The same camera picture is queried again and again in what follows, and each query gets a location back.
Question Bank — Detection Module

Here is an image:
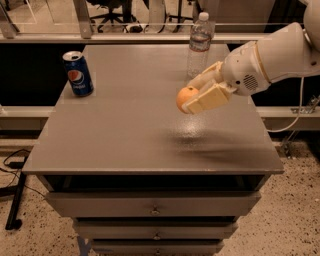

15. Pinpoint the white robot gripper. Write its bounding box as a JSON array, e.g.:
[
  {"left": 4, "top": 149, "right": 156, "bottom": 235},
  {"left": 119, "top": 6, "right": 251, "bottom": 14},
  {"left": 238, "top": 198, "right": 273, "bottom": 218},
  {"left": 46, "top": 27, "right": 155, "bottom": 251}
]
[{"left": 182, "top": 42, "right": 270, "bottom": 114}]

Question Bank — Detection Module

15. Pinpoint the orange fruit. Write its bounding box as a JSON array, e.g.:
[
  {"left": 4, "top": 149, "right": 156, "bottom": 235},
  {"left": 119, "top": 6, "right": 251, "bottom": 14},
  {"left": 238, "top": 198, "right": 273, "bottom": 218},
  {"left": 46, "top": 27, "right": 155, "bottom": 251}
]
[{"left": 176, "top": 87, "right": 199, "bottom": 113}]

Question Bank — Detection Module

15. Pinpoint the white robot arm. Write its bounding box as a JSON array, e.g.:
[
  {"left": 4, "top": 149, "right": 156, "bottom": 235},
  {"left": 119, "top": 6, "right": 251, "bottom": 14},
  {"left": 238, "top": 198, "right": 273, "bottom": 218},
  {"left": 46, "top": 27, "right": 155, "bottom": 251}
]
[{"left": 176, "top": 0, "right": 320, "bottom": 114}]

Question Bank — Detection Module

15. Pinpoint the clear plastic water bottle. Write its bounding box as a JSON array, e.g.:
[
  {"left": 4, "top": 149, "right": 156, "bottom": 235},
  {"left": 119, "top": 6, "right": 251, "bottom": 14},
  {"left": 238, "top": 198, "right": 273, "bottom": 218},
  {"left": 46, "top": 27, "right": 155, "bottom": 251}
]
[{"left": 187, "top": 12, "right": 213, "bottom": 78}]

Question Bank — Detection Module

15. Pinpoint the grey drawer cabinet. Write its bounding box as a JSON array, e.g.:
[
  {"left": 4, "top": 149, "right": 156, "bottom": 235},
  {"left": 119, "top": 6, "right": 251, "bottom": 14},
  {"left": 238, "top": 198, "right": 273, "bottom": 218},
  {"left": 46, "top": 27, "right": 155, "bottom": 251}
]
[{"left": 21, "top": 43, "right": 286, "bottom": 256}]

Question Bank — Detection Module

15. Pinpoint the black office chair base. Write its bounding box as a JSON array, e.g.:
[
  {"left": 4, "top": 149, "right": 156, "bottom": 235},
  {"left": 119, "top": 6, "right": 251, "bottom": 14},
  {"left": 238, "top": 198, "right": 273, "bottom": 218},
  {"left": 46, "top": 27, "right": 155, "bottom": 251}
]
[{"left": 86, "top": 0, "right": 193, "bottom": 33}]

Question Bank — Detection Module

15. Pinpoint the blue Pepsi can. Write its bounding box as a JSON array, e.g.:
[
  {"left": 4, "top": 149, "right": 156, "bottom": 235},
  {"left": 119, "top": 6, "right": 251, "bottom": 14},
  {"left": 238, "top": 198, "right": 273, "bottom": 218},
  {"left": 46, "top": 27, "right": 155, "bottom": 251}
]
[{"left": 63, "top": 51, "right": 94, "bottom": 97}]

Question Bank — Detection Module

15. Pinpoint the bottom grey drawer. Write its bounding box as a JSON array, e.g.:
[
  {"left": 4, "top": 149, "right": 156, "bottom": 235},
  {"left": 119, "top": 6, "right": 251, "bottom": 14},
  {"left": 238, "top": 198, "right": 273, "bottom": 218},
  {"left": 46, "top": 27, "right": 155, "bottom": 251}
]
[{"left": 92, "top": 239, "right": 224, "bottom": 256}]

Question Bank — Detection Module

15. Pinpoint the grey drawer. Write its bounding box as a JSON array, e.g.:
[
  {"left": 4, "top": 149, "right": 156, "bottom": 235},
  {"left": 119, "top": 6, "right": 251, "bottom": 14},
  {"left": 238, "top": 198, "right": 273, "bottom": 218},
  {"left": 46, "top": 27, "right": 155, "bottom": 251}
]
[
  {"left": 92, "top": 239, "right": 224, "bottom": 256},
  {"left": 46, "top": 191, "right": 261, "bottom": 218},
  {"left": 73, "top": 217, "right": 238, "bottom": 240}
]

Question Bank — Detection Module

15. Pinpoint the middle grey drawer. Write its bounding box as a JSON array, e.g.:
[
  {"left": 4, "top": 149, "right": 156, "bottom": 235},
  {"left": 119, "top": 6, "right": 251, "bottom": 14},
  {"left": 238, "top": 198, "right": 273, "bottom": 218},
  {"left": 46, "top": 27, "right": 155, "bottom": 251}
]
[{"left": 73, "top": 217, "right": 238, "bottom": 240}]

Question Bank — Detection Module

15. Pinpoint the top grey drawer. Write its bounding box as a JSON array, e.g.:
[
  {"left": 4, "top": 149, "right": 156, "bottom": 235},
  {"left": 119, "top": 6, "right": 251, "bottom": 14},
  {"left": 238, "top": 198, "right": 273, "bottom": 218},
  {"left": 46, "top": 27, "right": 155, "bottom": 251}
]
[{"left": 46, "top": 191, "right": 261, "bottom": 218}]

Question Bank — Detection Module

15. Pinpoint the black metal stand leg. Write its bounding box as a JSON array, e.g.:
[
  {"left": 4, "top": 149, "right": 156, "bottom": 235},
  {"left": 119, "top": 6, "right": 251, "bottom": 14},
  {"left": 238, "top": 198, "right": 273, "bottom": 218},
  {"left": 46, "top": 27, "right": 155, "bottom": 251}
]
[{"left": 5, "top": 173, "right": 26, "bottom": 230}]

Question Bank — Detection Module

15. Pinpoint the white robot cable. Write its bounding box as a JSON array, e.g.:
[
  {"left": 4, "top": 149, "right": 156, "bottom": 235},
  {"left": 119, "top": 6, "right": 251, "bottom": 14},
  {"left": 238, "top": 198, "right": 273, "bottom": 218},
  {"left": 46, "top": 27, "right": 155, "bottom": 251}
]
[{"left": 266, "top": 76, "right": 306, "bottom": 134}]

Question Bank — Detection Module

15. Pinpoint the black floor cable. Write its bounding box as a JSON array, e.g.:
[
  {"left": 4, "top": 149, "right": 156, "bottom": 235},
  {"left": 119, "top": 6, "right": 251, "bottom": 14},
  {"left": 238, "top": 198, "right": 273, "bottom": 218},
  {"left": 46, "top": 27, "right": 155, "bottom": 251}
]
[{"left": 0, "top": 148, "right": 46, "bottom": 198}]

